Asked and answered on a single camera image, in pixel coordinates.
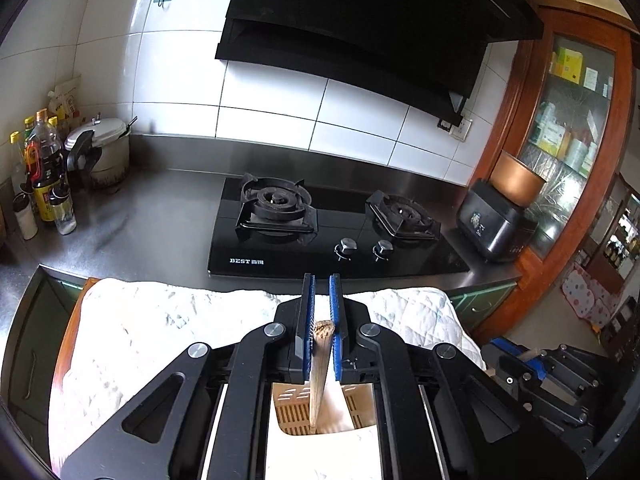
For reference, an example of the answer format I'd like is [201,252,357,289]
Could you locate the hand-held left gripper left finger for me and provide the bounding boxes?
[59,272,317,480]

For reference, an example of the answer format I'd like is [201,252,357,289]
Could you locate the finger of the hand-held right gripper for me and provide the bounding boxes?
[487,337,551,397]

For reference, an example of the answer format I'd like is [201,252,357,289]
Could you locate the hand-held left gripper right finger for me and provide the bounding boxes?
[327,274,588,480]

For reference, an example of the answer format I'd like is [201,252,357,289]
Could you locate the white slotted chopstick holder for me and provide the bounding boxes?
[270,382,377,436]

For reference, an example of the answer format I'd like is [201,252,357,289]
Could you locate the green lower cabinet door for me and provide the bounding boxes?
[10,265,83,456]
[447,280,518,328]

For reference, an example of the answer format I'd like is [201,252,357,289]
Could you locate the black glass gas stove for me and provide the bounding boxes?
[206,172,471,278]

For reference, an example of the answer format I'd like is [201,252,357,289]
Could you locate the polka dot mat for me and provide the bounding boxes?
[560,262,626,333]

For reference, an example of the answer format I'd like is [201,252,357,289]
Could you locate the black rice cooker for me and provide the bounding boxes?
[456,178,538,264]

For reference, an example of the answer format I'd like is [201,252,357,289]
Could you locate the black stove burner grate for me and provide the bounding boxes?
[235,172,319,235]
[365,189,442,241]

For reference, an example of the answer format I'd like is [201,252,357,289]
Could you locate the white quilted cloth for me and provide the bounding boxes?
[47,277,488,480]

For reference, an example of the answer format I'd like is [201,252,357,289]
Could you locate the wooden display cabinet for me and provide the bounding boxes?
[590,175,640,291]

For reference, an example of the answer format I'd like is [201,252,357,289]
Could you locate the copper inner pot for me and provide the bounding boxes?
[489,150,548,208]

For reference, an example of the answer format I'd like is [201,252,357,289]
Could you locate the wooden glass door cabinet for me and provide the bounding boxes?
[470,0,636,346]

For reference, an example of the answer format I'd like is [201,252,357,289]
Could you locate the silver pressure cooker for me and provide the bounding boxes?
[65,116,138,190]

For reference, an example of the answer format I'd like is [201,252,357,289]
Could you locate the glass spice shaker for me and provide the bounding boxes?
[50,185,78,236]

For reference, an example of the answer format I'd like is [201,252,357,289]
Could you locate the yellow green box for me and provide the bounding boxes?
[550,46,586,84]

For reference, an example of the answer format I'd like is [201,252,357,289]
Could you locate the white spice shaker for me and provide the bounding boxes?
[12,192,39,241]

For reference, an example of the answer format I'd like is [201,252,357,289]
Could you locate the black range hood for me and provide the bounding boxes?
[215,0,545,127]

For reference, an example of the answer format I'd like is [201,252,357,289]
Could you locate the seasoning pouch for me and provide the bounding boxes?
[47,75,82,122]

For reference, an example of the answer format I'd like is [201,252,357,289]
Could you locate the yellow cap oil bottle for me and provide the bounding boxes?
[10,131,29,196]

